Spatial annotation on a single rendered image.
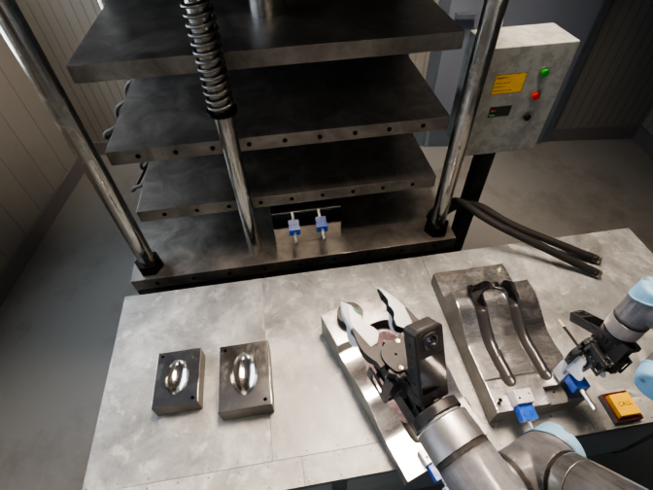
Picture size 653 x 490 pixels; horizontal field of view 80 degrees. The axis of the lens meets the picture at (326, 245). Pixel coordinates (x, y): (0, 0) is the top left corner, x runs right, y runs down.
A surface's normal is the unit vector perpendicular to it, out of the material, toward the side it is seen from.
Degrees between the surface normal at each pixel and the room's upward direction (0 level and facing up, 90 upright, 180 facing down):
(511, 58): 90
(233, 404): 0
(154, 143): 0
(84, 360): 0
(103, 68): 90
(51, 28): 90
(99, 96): 90
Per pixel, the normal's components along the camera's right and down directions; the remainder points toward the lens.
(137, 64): 0.15, 0.73
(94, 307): -0.02, -0.66
